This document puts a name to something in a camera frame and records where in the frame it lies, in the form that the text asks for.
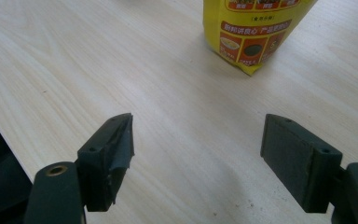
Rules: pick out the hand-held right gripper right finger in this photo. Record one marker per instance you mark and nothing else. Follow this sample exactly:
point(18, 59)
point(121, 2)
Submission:
point(295, 158)

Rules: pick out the yellow printed seasoning bag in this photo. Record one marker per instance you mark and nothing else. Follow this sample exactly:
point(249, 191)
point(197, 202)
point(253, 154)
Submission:
point(248, 31)

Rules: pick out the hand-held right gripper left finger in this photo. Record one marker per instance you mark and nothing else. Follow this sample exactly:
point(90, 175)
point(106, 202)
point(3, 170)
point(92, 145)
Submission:
point(102, 168)

